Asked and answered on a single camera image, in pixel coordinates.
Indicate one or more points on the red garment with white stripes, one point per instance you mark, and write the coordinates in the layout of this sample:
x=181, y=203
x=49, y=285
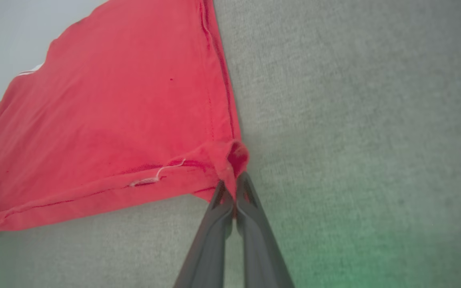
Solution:
x=114, y=120

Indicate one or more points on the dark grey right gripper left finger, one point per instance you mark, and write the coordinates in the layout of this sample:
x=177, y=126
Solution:
x=208, y=244

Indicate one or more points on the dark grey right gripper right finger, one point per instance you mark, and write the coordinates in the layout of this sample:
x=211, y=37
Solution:
x=260, y=244

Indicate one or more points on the grey fabric sofa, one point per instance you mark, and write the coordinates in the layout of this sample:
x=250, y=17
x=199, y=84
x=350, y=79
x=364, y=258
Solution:
x=354, y=120

